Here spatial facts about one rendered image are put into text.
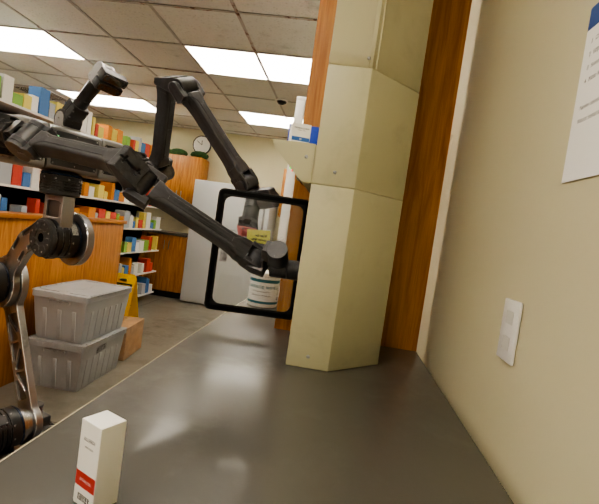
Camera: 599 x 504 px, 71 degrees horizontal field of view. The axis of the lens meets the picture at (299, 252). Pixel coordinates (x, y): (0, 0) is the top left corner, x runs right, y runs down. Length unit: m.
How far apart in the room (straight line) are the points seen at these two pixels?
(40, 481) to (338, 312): 0.71
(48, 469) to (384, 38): 1.10
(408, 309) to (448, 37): 0.90
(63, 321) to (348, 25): 2.64
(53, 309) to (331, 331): 2.44
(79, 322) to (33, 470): 2.53
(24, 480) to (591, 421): 0.70
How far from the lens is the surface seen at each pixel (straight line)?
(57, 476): 0.68
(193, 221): 1.21
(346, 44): 1.18
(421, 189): 1.48
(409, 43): 1.28
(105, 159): 1.22
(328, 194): 1.08
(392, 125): 1.19
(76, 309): 3.17
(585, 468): 0.68
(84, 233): 1.76
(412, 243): 1.47
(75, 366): 3.27
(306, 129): 1.17
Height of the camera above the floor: 1.29
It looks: 3 degrees down
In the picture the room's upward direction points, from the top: 8 degrees clockwise
